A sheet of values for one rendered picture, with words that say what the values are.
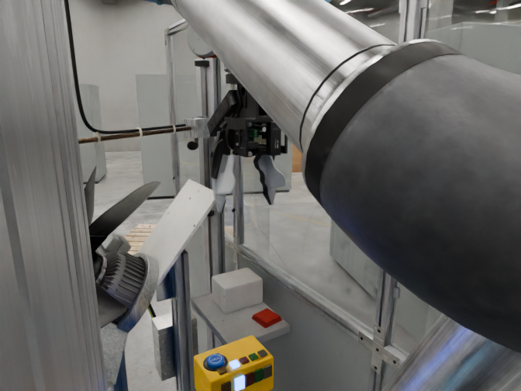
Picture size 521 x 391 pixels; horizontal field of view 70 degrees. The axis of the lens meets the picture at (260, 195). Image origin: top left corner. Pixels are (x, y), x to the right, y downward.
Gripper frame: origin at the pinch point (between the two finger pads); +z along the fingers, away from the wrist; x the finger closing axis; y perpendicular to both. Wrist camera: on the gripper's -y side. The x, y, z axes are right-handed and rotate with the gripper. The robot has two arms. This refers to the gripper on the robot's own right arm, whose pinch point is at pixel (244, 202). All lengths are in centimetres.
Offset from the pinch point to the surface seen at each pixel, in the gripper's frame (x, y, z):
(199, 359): -2.6, -17.3, 40.7
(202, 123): 27, -83, -8
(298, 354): 46, -44, 75
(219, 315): 23, -63, 62
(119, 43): 235, -1237, -187
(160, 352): 1, -69, 73
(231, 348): 5.3, -17.0, 40.7
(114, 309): -17.9, -29.0, 29.2
